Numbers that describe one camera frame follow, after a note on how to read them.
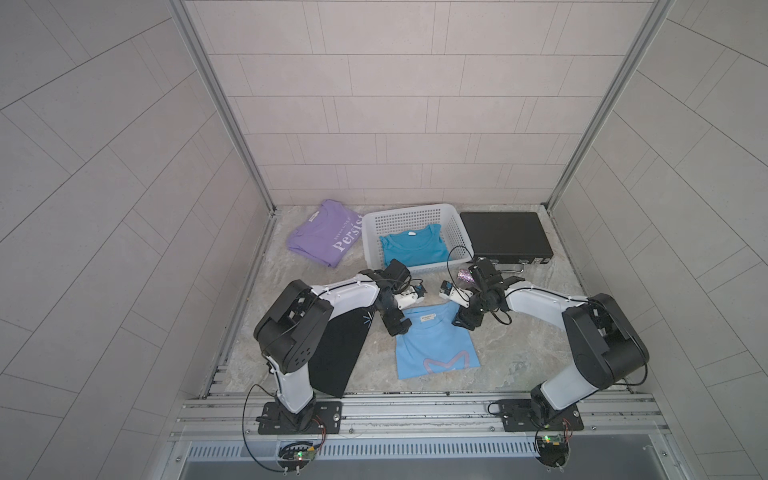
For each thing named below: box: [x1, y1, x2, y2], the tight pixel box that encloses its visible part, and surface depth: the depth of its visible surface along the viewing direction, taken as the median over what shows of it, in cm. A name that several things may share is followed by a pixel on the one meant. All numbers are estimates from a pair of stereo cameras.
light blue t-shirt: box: [395, 301, 481, 380], surface depth 84 cm
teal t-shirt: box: [380, 224, 449, 267], surface depth 104 cm
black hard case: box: [460, 212, 554, 264], surface depth 102 cm
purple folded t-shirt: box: [287, 199, 363, 268], surface depth 108 cm
